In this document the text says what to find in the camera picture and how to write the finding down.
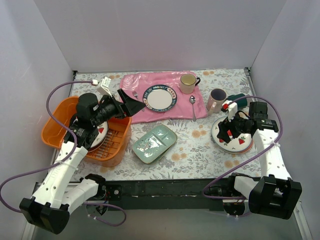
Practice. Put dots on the light green divided tray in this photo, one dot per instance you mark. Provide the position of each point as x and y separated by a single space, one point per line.
154 144

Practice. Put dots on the metal fork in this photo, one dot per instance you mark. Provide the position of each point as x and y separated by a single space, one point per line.
136 95

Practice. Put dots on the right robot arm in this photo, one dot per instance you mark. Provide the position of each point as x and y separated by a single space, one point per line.
275 194

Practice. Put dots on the cream mug black handle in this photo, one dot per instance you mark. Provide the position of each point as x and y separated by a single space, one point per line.
188 82

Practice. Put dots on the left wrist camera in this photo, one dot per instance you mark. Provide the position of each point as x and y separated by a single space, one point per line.
103 85

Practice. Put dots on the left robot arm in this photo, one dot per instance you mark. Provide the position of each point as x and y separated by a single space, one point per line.
50 206

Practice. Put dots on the metal spoon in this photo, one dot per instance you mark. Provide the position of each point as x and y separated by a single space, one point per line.
192 100

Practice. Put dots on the pink mug purple inside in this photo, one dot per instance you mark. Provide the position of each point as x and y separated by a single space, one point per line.
215 101

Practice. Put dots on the orange plastic bin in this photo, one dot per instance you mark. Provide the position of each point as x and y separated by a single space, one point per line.
109 154

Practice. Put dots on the white watermelon plate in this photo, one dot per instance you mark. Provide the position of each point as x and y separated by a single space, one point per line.
102 134
221 144

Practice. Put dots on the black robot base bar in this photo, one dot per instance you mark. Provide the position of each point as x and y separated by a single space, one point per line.
172 194

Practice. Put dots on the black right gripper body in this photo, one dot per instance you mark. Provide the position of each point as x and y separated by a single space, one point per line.
225 128

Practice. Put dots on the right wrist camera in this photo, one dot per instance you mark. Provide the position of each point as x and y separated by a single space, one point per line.
231 108

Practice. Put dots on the floral tablecloth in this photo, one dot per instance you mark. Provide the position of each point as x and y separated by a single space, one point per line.
194 155

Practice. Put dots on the white plate green rim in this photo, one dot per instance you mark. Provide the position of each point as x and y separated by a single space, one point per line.
160 98

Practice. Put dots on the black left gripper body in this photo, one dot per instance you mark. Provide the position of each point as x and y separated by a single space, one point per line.
122 102

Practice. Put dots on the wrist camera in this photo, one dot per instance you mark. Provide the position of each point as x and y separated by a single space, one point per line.
103 85
231 108

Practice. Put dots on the dark green mug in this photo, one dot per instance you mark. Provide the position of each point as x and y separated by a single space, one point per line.
242 103

